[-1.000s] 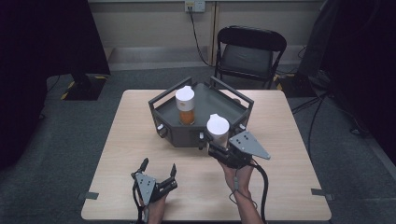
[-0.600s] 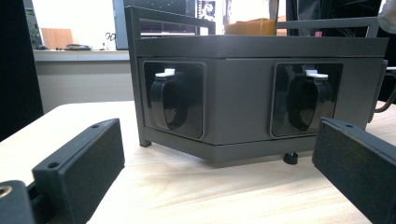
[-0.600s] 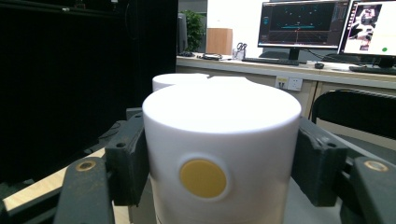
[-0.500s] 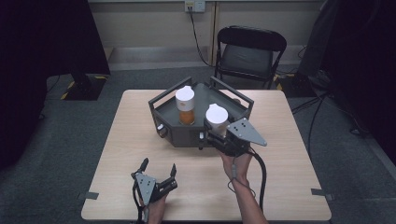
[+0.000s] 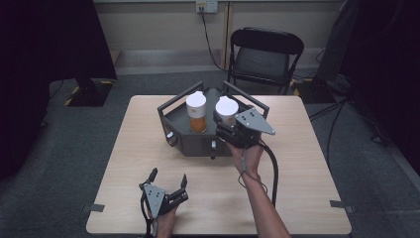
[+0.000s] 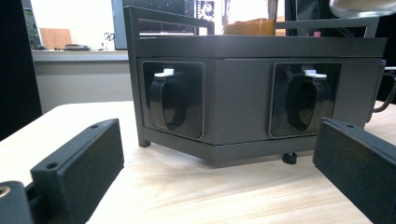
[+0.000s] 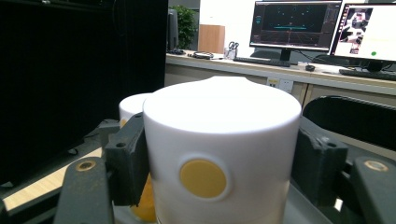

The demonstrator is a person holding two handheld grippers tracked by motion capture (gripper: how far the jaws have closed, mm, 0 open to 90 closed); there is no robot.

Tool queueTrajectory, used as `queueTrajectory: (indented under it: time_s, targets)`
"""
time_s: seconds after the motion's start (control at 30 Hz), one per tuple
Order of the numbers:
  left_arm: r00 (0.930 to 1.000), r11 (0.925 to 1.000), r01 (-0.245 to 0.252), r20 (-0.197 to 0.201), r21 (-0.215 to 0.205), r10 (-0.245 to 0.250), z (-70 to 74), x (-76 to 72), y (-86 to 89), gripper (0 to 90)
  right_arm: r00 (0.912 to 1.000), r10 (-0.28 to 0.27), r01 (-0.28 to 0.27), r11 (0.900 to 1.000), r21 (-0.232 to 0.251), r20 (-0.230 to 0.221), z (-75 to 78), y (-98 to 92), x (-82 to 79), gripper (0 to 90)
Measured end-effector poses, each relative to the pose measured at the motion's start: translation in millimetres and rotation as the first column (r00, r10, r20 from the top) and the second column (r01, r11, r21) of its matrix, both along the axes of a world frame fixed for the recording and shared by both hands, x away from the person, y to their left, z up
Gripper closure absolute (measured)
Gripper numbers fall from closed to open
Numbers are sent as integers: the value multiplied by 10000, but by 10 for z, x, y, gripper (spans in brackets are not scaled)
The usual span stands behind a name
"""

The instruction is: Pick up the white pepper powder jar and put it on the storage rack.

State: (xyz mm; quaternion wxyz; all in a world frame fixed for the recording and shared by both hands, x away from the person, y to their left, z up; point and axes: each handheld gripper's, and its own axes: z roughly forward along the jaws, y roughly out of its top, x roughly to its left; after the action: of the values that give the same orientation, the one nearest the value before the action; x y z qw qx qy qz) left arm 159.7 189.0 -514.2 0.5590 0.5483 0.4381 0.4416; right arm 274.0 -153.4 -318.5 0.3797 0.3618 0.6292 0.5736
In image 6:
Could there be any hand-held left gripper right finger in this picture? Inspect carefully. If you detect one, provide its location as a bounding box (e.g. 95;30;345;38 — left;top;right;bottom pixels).
312;117;396;224

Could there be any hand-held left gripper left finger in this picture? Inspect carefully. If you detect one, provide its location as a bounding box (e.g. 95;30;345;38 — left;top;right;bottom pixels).
30;118;125;224

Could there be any dark grey corner rack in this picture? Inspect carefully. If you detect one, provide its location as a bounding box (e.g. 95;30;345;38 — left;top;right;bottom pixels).
123;5;389;169

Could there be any grey window counter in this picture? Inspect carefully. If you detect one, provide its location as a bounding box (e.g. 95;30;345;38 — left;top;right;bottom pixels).
31;49;134;114

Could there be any dark flat dish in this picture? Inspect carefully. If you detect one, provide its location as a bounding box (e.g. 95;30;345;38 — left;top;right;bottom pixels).
63;43;92;51

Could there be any black curtain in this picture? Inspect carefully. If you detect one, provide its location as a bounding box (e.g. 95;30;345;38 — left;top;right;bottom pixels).
0;0;43;142

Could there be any brown board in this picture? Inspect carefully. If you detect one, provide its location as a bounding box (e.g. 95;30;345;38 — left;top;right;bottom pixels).
39;27;74;50

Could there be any dark monitor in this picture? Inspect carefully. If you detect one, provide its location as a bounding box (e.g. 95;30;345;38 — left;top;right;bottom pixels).
110;0;200;51

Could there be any black and white poster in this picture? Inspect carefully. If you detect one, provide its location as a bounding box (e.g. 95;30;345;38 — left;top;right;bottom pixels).
195;0;217;21

